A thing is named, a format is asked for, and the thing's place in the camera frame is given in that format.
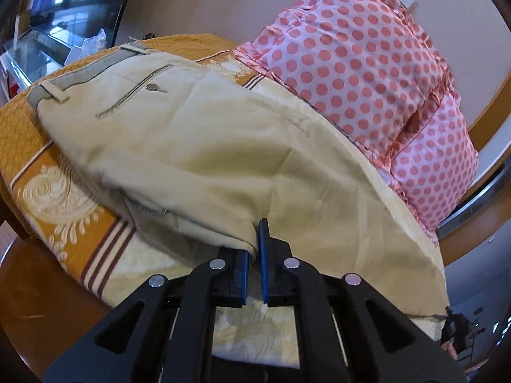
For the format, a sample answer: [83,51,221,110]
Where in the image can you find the beige khaki pants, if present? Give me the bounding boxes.
[28,45,449,317]

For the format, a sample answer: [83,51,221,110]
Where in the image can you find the yellow orange patterned bedspread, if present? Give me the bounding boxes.
[0,33,448,369]

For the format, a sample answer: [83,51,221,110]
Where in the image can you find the pink polka dot pillow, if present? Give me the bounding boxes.
[389,88,478,233]
[235,0,451,162]

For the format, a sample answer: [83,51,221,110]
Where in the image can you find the black television screen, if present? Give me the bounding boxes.
[1,0,128,93]

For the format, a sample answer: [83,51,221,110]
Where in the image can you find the wooden bed frame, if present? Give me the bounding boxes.
[1,79,510,376]

